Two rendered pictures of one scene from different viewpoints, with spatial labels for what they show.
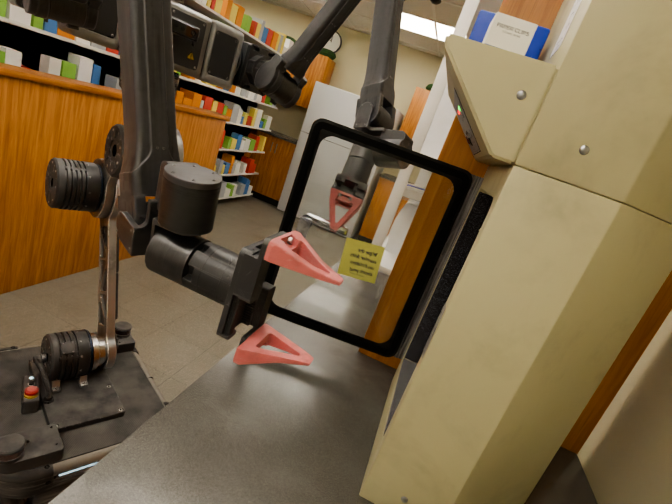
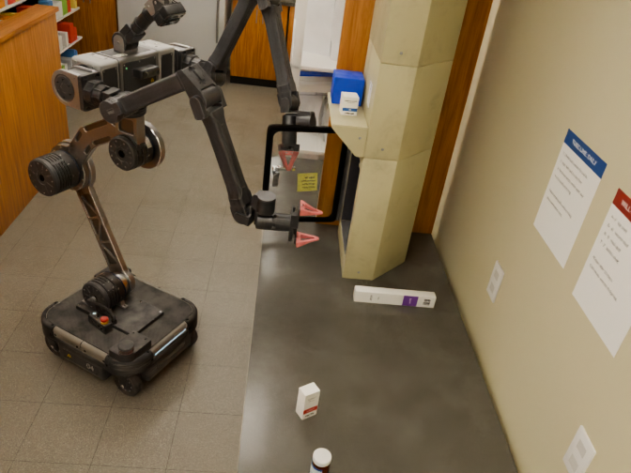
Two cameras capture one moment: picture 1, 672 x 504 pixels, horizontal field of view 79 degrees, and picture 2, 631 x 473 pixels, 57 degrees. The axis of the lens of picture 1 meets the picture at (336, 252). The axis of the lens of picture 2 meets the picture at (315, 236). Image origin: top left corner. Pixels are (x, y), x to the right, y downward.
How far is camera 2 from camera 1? 1.45 m
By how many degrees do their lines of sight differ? 21
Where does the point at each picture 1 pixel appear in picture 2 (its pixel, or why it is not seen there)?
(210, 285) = (283, 227)
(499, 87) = (352, 137)
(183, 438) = (273, 282)
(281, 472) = (313, 280)
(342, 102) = not seen: outside the picture
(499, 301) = (371, 198)
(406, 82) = not seen: outside the picture
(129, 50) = (225, 160)
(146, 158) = (241, 192)
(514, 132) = (361, 148)
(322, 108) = not seen: outside the picture
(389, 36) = (283, 52)
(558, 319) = (390, 198)
